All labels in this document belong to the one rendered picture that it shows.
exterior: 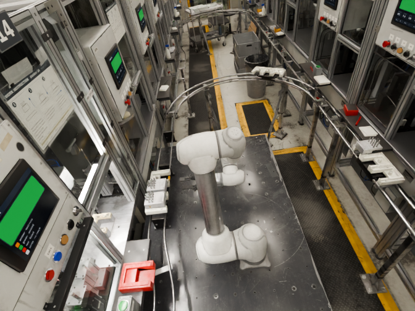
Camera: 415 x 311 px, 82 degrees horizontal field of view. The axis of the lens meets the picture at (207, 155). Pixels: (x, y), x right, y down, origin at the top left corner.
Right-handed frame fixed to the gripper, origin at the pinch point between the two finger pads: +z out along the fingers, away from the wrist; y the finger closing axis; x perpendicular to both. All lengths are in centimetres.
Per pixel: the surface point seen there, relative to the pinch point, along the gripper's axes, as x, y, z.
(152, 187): 2.4, 2.6, 22.0
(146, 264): 56, 7, 16
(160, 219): 20.4, -10.3, 17.5
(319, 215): -18, -90, -114
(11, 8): -7, 112, 50
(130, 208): 16.6, 0.9, 34.9
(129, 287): 67, 7, 23
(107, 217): 26, 7, 45
